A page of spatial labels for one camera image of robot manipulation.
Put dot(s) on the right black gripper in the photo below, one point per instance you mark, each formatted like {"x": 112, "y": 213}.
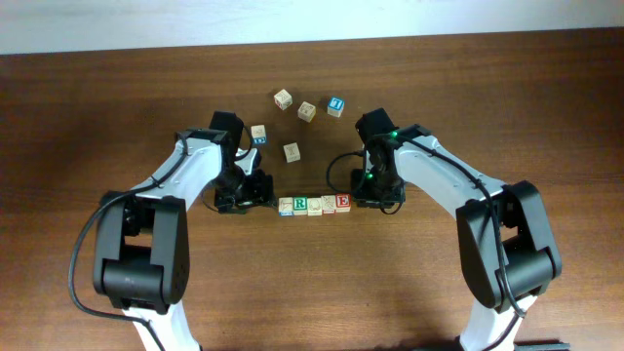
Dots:
{"x": 367, "y": 200}

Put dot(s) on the red edged wooden block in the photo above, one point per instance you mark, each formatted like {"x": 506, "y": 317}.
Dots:
{"x": 328, "y": 204}

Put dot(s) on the green letter R block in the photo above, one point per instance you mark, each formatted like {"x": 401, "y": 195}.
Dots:
{"x": 300, "y": 205}

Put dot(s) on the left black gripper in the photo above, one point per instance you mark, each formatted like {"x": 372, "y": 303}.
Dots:
{"x": 263, "y": 192}

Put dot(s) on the plain wooden picture block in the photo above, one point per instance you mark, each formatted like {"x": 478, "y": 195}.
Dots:
{"x": 292, "y": 152}

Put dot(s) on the wooden animal picture block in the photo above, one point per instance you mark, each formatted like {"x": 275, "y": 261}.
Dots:
{"x": 306, "y": 111}

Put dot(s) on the wooden block top left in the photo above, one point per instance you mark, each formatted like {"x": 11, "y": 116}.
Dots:
{"x": 283, "y": 99}

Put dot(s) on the blue letter T block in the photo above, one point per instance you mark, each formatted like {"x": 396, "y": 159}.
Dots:
{"x": 335, "y": 107}

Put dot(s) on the black table clamp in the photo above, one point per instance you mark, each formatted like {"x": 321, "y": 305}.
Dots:
{"x": 558, "y": 346}

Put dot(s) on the blue letter E block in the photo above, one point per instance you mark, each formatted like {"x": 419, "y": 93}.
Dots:
{"x": 259, "y": 134}

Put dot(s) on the red letter E block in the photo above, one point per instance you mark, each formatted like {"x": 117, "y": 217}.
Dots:
{"x": 342, "y": 203}

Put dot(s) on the blue edged wooden block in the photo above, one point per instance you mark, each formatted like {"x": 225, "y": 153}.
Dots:
{"x": 285, "y": 206}

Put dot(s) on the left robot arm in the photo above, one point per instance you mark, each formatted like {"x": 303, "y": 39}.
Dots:
{"x": 142, "y": 258}

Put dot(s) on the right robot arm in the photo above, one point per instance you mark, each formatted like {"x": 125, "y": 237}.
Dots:
{"x": 508, "y": 252}

